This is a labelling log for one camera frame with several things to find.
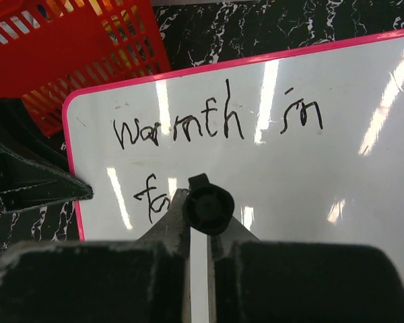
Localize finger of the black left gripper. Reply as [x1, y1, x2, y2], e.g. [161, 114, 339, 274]
[0, 98, 93, 213]

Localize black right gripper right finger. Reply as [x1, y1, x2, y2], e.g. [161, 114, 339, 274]
[208, 219, 404, 322]

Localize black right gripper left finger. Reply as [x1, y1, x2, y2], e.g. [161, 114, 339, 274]
[0, 189, 191, 322]

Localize black whiteboard marker pen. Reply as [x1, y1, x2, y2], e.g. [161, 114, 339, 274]
[182, 174, 235, 236]

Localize pink framed whiteboard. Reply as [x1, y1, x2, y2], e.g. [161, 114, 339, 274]
[63, 29, 404, 322]

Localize red plastic shopping basket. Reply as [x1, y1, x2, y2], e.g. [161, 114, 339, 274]
[0, 1, 170, 136]

